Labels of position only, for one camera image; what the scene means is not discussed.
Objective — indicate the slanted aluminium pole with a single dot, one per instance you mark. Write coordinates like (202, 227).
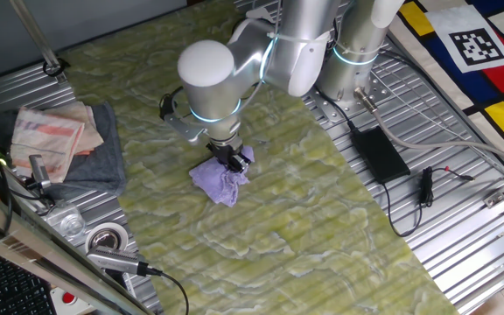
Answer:
(37, 39)

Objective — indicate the beige towel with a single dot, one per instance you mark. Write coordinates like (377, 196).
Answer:
(90, 135)

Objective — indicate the small silver camera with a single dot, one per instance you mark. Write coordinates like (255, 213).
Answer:
(38, 170)

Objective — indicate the black power adapter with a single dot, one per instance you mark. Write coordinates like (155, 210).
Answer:
(381, 155)

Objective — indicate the purple microfibre cloth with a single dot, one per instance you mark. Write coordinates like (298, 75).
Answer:
(217, 179)

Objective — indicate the pink striped towel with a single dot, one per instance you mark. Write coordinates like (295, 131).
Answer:
(46, 140)

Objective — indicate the steel bowl with beige rim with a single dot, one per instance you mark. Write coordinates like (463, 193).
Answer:
(103, 238)

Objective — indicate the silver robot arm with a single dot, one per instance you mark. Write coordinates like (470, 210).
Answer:
(208, 87)

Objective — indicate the grey box with red button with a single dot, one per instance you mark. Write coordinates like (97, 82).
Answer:
(68, 298)

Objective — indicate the clear glass cup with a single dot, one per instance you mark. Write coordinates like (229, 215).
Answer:
(72, 225)

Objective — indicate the dark grey towel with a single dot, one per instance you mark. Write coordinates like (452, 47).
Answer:
(103, 162)

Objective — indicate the white paper marker tag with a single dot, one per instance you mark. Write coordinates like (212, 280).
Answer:
(475, 44)

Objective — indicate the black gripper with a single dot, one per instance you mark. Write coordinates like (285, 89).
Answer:
(226, 149)

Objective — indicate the aluminium frame bar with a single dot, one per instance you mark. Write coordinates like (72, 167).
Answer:
(37, 245)

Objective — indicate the black keyboard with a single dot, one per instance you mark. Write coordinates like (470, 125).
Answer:
(16, 293)

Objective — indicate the green marble pattern mat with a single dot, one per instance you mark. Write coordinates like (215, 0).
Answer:
(278, 219)

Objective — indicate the silver camera with vents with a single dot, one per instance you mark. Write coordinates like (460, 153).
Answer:
(116, 260)

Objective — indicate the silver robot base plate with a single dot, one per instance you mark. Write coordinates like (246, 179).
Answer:
(335, 114)

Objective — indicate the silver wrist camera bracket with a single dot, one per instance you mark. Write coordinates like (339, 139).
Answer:
(184, 129)

